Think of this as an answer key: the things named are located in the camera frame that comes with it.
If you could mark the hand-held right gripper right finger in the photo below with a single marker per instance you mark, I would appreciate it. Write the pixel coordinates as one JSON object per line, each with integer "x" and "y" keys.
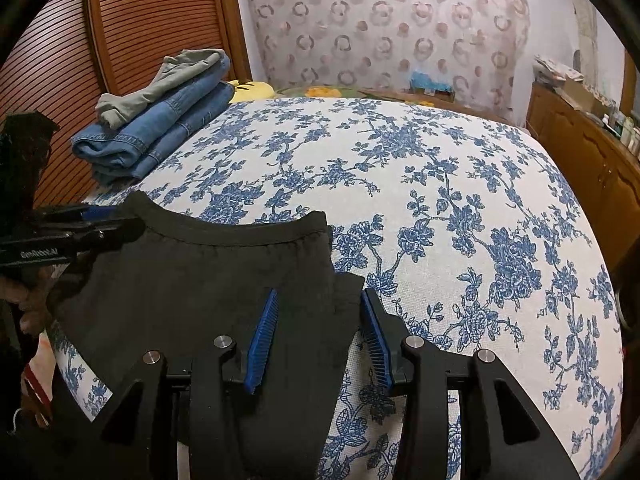
{"x": 377, "y": 340}

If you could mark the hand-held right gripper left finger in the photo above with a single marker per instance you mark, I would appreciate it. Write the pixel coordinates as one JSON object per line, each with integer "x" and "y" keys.
{"x": 262, "y": 345}

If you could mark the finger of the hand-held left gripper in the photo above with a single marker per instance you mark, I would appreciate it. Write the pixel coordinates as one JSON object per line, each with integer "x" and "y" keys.
{"x": 100, "y": 213}
{"x": 110, "y": 235}

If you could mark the black t-shirt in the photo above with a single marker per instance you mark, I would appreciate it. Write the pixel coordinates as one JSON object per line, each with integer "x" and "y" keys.
{"x": 200, "y": 290}

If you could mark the folded grey pants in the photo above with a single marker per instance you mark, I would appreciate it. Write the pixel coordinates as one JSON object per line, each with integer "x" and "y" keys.
{"x": 150, "y": 92}

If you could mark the person's left hand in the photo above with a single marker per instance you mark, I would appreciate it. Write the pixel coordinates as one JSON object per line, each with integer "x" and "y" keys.
{"x": 32, "y": 305}

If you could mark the folded blue jeans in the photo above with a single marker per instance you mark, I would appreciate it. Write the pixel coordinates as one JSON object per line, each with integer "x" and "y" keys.
{"x": 150, "y": 135}

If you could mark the blue floral bed sheet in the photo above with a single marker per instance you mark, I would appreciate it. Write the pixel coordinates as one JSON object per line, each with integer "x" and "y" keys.
{"x": 450, "y": 200}

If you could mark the brown slatted wardrobe door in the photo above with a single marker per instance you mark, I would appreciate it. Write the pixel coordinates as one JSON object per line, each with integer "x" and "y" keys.
{"x": 125, "y": 25}

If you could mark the yellow plush toy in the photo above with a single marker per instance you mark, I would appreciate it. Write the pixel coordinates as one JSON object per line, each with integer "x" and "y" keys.
{"x": 250, "y": 91}

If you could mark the colourful flowered blanket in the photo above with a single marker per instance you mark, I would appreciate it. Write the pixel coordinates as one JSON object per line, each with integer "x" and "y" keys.
{"x": 325, "y": 92}

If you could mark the small blue object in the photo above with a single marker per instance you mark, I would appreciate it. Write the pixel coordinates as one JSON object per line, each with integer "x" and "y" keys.
{"x": 430, "y": 82}

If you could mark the wooden side cabinet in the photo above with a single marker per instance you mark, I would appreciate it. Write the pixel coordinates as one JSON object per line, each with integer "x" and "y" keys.
{"x": 585, "y": 160}

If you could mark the circle patterned curtain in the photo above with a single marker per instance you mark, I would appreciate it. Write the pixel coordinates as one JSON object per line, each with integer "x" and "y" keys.
{"x": 375, "y": 25}

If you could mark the cardboard box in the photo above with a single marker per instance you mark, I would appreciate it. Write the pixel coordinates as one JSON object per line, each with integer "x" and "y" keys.
{"x": 582, "y": 95}

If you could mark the group of small bottles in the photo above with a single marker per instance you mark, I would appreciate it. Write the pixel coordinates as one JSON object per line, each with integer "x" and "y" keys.
{"x": 625, "y": 132}

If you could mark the pile of papers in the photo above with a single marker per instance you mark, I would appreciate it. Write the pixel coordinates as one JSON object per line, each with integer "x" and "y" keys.
{"x": 555, "y": 70}

